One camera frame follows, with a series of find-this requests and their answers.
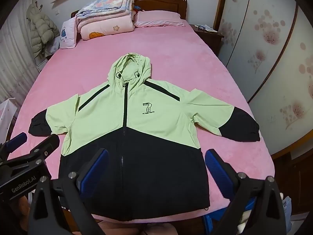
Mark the small colourful toy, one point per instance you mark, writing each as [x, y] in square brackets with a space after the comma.
[137, 8]

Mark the white paper gift bag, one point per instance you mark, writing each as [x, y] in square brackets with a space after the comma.
[7, 112]

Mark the wooden nightstand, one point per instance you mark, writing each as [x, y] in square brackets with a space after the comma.
[210, 39]

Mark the pink pillow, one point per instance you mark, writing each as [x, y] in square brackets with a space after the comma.
[159, 18]

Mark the beige puffer jacket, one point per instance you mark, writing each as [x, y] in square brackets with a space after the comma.
[41, 29]

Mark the translucent plastic bag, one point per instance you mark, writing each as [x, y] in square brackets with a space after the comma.
[52, 46]

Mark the papers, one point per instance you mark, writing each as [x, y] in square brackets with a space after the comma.
[205, 27]

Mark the white storage box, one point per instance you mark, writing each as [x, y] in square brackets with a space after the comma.
[41, 65]

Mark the green and black hooded jacket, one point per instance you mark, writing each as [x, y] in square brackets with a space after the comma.
[159, 117]

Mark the white cushion with blue print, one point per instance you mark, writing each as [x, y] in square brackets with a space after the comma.
[67, 34]

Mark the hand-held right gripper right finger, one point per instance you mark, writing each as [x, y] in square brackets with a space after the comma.
[217, 171]

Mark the blue plastic item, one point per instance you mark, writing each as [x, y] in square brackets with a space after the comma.
[220, 221]

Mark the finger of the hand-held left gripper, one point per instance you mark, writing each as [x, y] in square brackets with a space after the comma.
[16, 139]
[49, 144]

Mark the white cloth pile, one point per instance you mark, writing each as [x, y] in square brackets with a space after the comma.
[287, 203]

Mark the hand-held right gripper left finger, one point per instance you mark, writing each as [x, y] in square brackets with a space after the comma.
[95, 173]

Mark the folded pink quilt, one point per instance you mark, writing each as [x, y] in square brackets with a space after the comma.
[105, 28]

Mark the floral wardrobe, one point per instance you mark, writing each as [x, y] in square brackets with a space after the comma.
[273, 53]

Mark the folded floral quilt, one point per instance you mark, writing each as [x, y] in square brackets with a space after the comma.
[107, 2]

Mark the bed with pink sheet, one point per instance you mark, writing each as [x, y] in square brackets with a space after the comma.
[195, 61]

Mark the pale floral curtain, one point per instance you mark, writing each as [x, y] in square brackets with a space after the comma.
[12, 73]

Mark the wooden headboard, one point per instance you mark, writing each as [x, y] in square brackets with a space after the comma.
[159, 2]

